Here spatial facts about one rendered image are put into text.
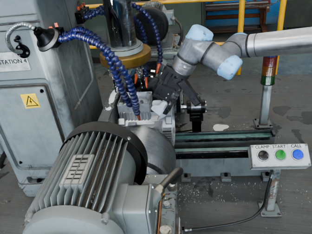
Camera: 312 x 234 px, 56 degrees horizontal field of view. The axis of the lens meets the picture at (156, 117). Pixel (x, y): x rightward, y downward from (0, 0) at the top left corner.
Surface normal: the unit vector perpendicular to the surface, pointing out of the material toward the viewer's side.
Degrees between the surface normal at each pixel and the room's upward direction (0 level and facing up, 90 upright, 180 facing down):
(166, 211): 0
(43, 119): 90
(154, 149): 36
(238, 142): 90
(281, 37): 48
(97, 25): 90
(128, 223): 90
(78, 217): 30
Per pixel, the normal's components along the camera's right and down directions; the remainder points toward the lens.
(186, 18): -0.21, 0.54
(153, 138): 0.44, -0.73
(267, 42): -0.60, 0.11
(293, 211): -0.10, -0.84
